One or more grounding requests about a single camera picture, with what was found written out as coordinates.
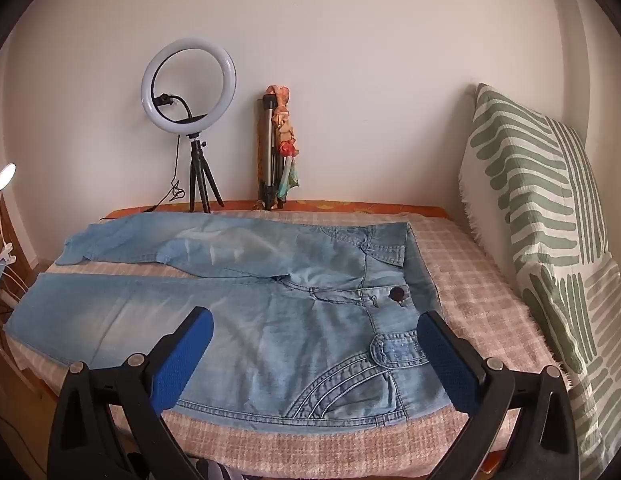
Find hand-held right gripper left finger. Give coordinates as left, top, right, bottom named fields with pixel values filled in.
left=48, top=306, right=214, bottom=480

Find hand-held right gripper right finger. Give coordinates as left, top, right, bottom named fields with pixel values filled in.
left=417, top=310, right=577, bottom=480

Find light blue denim pants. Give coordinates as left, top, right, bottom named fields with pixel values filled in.
left=3, top=211, right=454, bottom=428

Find pink checked blanket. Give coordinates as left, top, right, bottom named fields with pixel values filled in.
left=8, top=207, right=571, bottom=478

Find green striped white pillow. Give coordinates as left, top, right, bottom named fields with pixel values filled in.
left=458, top=82, right=621, bottom=466

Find folded silver tripod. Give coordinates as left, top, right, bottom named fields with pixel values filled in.
left=255, top=94, right=286, bottom=211

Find colourful floral scarf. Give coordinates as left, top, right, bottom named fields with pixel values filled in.
left=264, top=86, right=300, bottom=201

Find white gooseneck lamp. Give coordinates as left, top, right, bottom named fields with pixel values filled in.
left=0, top=162, right=17, bottom=271

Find thin black cable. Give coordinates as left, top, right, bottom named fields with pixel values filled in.
left=100, top=135, right=186, bottom=222

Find white ring light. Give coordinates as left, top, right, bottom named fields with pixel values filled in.
left=141, top=37, right=237, bottom=137

